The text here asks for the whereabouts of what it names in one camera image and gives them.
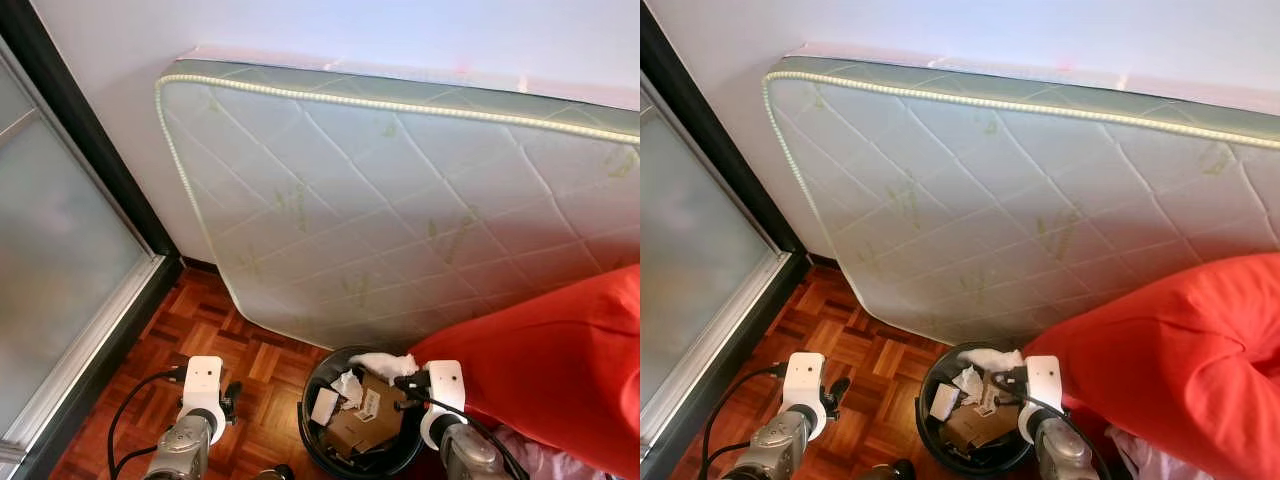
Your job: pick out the white tissue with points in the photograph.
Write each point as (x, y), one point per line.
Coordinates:
(382, 363)
(990, 359)

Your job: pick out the white quilted mattress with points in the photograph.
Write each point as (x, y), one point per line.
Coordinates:
(400, 220)
(1000, 220)

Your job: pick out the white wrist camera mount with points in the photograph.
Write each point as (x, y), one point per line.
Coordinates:
(203, 385)
(805, 385)
(1042, 382)
(445, 385)

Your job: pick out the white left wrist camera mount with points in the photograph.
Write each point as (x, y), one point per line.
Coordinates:
(203, 385)
(805, 385)

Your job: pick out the brown cardboard box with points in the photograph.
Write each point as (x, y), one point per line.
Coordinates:
(975, 428)
(360, 430)

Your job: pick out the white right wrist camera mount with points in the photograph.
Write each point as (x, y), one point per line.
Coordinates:
(1042, 382)
(445, 385)

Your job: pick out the black round trash bin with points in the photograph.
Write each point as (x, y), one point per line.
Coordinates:
(930, 445)
(315, 450)

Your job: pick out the crumpled white paper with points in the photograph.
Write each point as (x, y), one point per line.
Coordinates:
(967, 384)
(348, 388)

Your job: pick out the small white carton box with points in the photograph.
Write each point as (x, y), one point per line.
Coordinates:
(324, 407)
(943, 402)

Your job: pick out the pale pink cloth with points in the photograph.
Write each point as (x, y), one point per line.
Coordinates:
(545, 462)
(1145, 460)

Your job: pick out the frosted glass sliding door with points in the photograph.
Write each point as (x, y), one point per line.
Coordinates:
(690, 260)
(60, 250)

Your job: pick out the red bean bag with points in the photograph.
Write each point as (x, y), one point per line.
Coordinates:
(560, 370)
(1170, 360)

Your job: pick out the black robot left foot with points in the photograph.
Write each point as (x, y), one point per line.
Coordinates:
(275, 473)
(890, 470)

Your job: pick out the black door frame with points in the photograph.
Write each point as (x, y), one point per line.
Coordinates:
(98, 150)
(722, 150)

